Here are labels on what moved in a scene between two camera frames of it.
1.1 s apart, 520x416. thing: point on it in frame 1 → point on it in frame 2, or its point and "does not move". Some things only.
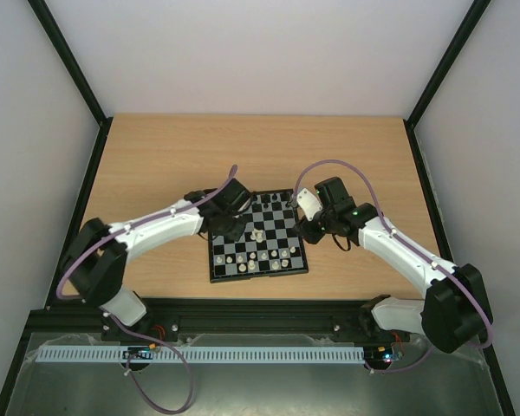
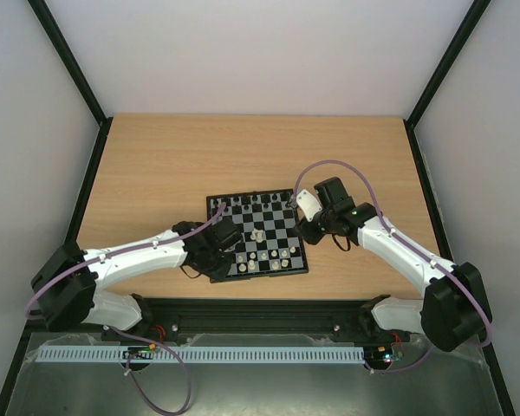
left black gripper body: (222, 230) → (212, 269)
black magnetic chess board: (269, 245) does not move
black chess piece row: (266, 198) does not move
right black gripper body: (308, 228) does not move
